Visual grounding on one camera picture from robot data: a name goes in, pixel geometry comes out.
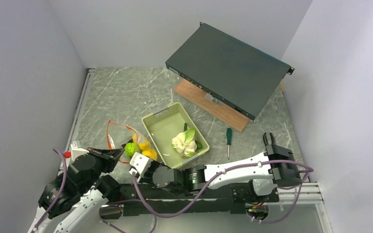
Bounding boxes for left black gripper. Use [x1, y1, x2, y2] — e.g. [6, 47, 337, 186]
[81, 147, 124, 193]

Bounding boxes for light green pepper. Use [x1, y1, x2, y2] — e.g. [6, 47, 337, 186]
[124, 142, 140, 159]

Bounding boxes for clear orange zip bag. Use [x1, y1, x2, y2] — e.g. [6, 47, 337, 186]
[106, 120, 156, 164]

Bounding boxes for small yellow pepper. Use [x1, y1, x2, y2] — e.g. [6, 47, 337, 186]
[142, 149, 158, 161]

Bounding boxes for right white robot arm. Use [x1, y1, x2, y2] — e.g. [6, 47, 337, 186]
[136, 144, 302, 201]

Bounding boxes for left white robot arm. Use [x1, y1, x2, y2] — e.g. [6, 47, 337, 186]
[28, 148, 124, 233]

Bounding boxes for green plastic basket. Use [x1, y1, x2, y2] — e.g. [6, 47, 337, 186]
[142, 102, 209, 168]

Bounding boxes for white cauliflower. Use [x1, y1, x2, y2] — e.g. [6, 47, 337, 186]
[171, 129, 198, 158]

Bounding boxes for dark green cucumber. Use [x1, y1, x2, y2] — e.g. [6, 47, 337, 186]
[195, 140, 203, 150]

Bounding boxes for brown wooden board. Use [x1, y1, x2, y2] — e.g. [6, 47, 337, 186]
[174, 80, 250, 132]

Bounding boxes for black pliers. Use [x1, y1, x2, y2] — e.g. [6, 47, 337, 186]
[262, 132, 276, 147]

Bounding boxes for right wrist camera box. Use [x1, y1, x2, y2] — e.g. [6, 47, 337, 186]
[129, 152, 154, 177]

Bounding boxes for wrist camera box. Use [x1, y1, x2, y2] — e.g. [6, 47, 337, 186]
[129, 152, 154, 177]
[64, 148, 89, 161]

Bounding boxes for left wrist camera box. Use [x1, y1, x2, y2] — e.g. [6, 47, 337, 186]
[64, 148, 89, 161]

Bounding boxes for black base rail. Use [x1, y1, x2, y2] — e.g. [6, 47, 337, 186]
[86, 182, 303, 220]

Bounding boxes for green handled screwdriver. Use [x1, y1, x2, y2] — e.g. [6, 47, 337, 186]
[226, 128, 232, 160]

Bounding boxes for black network switch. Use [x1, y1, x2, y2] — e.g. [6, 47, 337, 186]
[165, 23, 294, 120]

